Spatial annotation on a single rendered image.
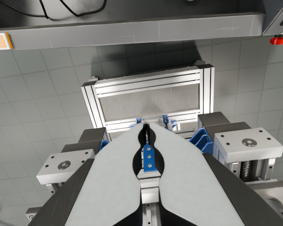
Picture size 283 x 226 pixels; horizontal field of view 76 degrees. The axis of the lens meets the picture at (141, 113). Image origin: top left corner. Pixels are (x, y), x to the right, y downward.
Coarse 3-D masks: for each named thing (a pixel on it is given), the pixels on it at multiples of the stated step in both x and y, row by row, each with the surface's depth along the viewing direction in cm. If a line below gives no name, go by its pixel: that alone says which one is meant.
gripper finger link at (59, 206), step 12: (84, 168) 9; (72, 180) 8; (84, 180) 8; (60, 192) 8; (72, 192) 8; (48, 204) 7; (60, 204) 7; (72, 204) 7; (36, 216) 7; (48, 216) 7; (60, 216) 7
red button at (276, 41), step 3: (276, 36) 50; (279, 36) 49; (282, 36) 49; (270, 39) 51; (273, 39) 50; (276, 39) 50; (279, 39) 49; (282, 39) 49; (270, 42) 51; (273, 42) 50; (276, 42) 50; (279, 42) 49; (282, 42) 49
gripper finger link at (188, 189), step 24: (168, 144) 10; (192, 144) 10; (168, 168) 9; (192, 168) 9; (168, 192) 7; (192, 192) 7; (216, 192) 7; (168, 216) 7; (192, 216) 6; (216, 216) 6
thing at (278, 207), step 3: (267, 201) 45; (270, 201) 45; (273, 201) 45; (276, 201) 46; (270, 204) 44; (273, 204) 44; (276, 204) 45; (279, 204) 45; (273, 207) 44; (276, 207) 44; (279, 207) 44; (282, 207) 45; (276, 210) 43; (279, 210) 43; (282, 210) 44; (279, 213) 43; (282, 213) 45; (282, 216) 42
